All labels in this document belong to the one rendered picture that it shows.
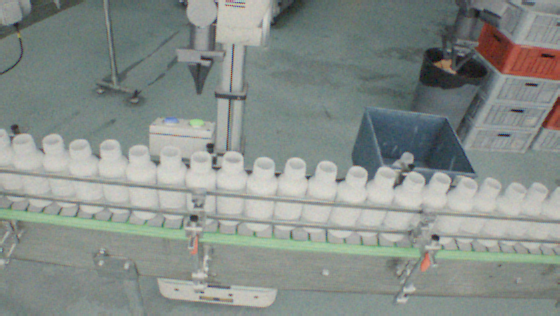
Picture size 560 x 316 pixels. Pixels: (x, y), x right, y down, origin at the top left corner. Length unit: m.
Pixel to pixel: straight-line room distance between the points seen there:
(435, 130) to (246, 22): 0.78
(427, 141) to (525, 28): 1.49
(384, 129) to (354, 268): 0.69
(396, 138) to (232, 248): 0.86
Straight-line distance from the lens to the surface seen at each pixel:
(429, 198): 0.85
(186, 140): 0.90
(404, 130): 1.51
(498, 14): 1.10
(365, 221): 0.86
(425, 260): 0.83
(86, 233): 0.93
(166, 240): 0.87
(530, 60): 3.05
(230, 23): 1.22
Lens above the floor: 1.65
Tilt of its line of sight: 40 degrees down
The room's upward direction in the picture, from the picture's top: 9 degrees clockwise
